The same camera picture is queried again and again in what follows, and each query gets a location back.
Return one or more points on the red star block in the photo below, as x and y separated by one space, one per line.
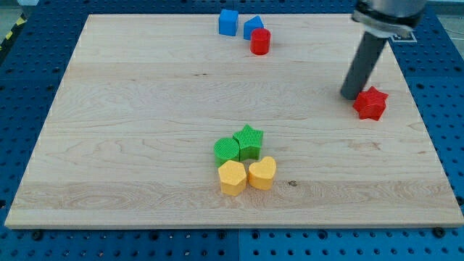
370 104

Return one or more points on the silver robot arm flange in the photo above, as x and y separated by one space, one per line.
384 18

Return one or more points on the green star block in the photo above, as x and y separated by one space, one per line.
250 142

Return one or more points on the green cylinder block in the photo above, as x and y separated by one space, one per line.
226 149

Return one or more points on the yellow hexagon block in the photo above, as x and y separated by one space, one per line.
233 178

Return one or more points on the yellow heart block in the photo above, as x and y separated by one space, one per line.
262 173

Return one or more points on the light wooden board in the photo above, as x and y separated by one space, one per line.
128 141

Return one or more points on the red cylinder block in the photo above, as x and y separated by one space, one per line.
260 41

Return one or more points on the blue cube block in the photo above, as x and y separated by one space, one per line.
228 22

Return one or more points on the blue triangular block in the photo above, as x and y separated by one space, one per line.
250 25

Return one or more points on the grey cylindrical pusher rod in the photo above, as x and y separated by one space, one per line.
365 59

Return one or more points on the black white fiducial tag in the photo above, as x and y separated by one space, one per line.
409 38

